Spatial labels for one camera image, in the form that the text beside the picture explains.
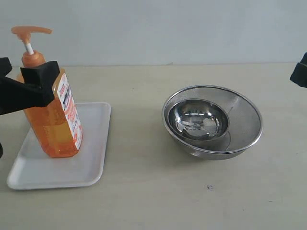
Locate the white rectangular plastic tray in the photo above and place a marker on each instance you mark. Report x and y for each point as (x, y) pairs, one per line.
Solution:
(33, 169)

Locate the steel mesh strainer bowl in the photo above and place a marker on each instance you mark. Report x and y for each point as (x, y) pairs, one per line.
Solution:
(245, 122)

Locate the small shiny steel bowl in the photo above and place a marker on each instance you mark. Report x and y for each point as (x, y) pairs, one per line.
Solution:
(198, 120)

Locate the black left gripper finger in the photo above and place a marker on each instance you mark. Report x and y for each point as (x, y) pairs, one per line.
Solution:
(5, 66)
(35, 91)

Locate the orange pump soap bottle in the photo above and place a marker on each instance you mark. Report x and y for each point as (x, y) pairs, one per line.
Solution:
(57, 126)

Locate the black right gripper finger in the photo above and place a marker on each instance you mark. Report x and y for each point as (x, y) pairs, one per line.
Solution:
(299, 75)

